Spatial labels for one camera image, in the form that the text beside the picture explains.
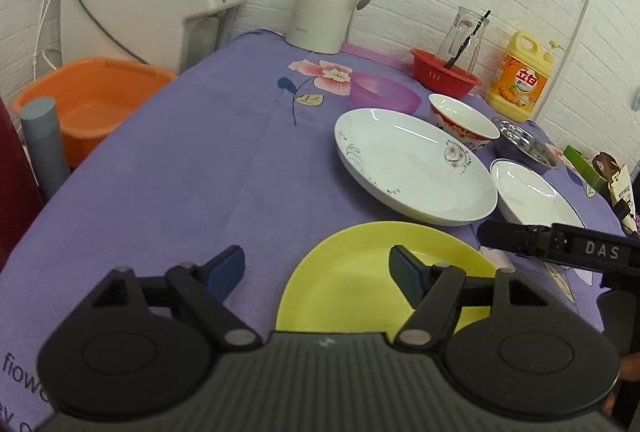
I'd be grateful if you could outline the yellow plate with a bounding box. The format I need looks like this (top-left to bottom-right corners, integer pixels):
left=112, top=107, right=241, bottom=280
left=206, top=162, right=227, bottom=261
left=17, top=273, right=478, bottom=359
left=276, top=221, right=496, bottom=338

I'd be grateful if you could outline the small white plate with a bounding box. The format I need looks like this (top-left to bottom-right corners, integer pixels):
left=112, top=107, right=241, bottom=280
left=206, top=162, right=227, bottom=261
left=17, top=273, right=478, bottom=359
left=490, top=159, right=585, bottom=227

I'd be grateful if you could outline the large white floral plate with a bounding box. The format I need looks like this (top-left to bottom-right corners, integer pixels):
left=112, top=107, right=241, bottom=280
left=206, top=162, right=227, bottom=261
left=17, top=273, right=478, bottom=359
left=334, top=108, right=498, bottom=226

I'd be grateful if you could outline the stainless steel bowl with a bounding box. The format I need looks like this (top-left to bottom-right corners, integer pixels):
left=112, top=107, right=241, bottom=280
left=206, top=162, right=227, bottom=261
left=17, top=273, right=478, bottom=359
left=491, top=117, right=560, bottom=175

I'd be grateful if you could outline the red patterned ceramic bowl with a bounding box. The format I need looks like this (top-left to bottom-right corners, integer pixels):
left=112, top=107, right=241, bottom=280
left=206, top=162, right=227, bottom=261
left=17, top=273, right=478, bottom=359
left=428, top=93, right=500, bottom=152

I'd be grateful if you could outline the purple plastic bowl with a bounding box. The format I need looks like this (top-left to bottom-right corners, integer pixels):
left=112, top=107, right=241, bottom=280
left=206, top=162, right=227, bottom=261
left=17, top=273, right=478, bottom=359
left=349, top=73, right=422, bottom=115

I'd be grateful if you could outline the green box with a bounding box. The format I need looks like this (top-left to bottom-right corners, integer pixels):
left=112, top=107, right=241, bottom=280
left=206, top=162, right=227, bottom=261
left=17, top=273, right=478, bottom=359
left=563, top=145, right=610, bottom=197

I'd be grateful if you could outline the paper gift bag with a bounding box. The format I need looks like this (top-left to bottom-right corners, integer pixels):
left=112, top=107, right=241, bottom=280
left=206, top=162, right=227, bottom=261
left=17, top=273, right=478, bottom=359
left=592, top=152, right=639, bottom=237

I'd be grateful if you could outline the purple floral tablecloth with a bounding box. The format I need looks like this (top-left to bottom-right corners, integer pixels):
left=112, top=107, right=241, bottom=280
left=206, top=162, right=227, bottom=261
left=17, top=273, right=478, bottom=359
left=0, top=29, right=626, bottom=432

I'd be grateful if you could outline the yellow detergent bottle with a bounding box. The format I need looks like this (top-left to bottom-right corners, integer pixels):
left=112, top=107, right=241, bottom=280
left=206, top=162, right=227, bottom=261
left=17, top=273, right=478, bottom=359
left=485, top=32, right=565, bottom=122

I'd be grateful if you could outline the red plastic basket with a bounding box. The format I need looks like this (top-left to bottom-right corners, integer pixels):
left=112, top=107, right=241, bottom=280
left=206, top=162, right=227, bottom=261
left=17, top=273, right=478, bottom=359
left=410, top=48, right=480, bottom=99

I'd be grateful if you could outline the orange plastic basin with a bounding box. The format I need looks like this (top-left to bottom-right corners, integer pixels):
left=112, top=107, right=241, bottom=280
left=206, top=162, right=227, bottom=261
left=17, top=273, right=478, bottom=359
left=12, top=58, right=177, bottom=168

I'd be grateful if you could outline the black stirring stick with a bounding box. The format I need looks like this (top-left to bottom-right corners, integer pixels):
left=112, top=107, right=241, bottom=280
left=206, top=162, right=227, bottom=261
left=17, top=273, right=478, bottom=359
left=444, top=7, right=491, bottom=73

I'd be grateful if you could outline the grey cylinder bottle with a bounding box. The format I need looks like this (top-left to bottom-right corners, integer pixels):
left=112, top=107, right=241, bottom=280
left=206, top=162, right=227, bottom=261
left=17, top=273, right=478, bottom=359
left=20, top=96, right=70, bottom=201

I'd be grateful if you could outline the glass jar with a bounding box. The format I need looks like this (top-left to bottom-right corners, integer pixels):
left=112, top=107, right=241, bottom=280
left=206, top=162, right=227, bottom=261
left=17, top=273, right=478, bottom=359
left=436, top=7, right=491, bottom=75

